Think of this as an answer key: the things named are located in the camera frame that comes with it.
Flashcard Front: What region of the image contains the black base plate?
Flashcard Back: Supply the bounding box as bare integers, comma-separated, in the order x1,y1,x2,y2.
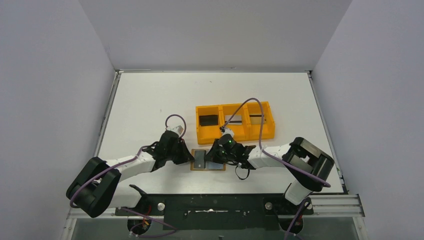
115,193,314,231

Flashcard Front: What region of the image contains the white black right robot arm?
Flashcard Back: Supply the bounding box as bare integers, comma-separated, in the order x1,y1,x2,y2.
204,134,335,206

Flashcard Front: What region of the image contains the orange leather card holder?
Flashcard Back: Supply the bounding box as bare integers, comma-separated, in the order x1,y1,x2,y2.
190,149,226,171

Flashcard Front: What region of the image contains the yellow right plastic bin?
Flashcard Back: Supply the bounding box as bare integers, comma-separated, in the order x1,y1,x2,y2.
246,101,275,141

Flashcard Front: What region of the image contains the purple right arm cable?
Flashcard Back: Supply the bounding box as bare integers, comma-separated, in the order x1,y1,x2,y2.
219,97,332,188

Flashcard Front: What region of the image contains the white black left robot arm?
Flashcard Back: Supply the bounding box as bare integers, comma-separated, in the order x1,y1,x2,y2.
66,130,195,218

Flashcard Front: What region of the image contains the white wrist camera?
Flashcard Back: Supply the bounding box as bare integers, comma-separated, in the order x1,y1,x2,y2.
219,126,235,138
166,125,184,137

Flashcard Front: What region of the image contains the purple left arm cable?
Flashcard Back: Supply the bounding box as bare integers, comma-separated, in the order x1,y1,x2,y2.
68,114,188,209

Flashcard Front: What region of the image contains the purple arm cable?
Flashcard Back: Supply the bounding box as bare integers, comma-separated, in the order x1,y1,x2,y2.
68,114,188,209
219,97,332,188

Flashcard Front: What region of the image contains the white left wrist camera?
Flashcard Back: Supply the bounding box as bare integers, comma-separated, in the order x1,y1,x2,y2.
166,125,184,137

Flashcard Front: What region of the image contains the yellow middle plastic bin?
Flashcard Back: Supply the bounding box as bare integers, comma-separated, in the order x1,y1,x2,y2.
219,103,250,142

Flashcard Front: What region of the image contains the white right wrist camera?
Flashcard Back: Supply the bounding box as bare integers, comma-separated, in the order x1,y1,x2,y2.
219,126,235,138

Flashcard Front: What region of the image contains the black card from holder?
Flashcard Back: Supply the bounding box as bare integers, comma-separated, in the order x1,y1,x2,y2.
198,114,219,127
193,149,207,170

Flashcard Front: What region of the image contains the gold card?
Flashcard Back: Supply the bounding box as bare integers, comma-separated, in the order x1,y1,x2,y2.
249,114,266,125

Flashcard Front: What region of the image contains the silver card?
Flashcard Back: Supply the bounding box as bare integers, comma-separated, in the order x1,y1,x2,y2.
224,114,243,126

